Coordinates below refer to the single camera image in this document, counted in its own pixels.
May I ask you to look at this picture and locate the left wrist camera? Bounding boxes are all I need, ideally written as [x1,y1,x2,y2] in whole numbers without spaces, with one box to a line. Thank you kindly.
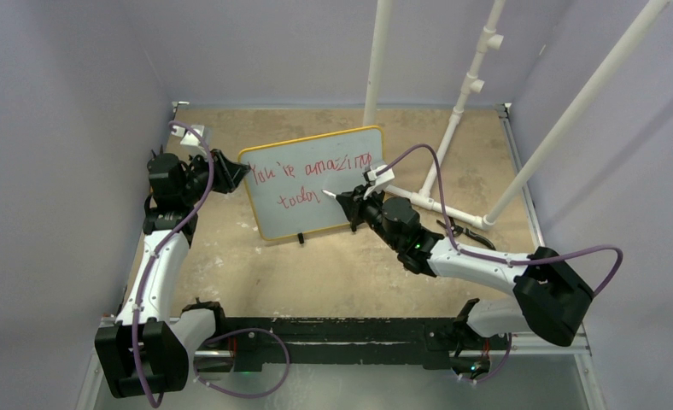
[171,125,212,156]

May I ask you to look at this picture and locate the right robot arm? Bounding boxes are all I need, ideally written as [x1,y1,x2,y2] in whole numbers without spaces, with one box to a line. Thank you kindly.
[333,185,594,348]

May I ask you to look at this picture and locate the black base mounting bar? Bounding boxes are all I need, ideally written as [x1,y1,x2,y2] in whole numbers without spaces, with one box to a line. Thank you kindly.
[173,315,510,372]

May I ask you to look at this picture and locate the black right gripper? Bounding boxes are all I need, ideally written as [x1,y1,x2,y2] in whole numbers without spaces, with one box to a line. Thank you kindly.
[338,182,402,250]

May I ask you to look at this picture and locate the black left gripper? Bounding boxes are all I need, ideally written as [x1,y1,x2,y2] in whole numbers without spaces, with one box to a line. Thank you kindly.
[180,148,249,205]

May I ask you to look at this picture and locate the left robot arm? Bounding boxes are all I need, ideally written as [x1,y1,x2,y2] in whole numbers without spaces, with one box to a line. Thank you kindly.
[94,149,250,407]

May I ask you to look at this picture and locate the yellow framed whiteboard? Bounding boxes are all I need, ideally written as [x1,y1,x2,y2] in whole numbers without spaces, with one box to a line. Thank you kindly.
[237,126,384,241]

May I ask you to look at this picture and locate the aluminium front rail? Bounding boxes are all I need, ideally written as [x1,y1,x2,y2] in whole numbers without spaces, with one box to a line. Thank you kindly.
[76,315,606,410]

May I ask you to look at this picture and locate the white diagonal pole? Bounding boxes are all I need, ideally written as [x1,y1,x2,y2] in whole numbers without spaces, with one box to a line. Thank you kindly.
[483,0,671,230]

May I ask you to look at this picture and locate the red whiteboard marker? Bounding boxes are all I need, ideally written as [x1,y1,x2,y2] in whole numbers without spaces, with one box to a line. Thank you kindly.
[322,190,337,200]

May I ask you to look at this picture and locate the white PVC pipe frame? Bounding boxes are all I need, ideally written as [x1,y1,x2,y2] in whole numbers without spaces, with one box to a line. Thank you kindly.
[386,0,506,231]

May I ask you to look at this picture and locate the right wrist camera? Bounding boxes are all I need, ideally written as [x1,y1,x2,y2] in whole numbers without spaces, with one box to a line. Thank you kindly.
[363,164,395,200]

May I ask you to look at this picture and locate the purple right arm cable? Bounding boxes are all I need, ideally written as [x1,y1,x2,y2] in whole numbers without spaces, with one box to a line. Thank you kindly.
[377,143,624,386]

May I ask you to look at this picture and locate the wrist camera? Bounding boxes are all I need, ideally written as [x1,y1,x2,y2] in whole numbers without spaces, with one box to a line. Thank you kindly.
[363,164,395,200]
[171,125,212,156]

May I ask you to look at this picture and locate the black handled pliers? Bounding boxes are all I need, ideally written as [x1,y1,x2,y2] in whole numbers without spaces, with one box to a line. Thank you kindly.
[436,217,496,250]

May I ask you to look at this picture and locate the white vertical pole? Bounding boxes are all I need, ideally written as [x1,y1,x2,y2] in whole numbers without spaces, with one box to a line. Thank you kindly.
[362,0,394,126]

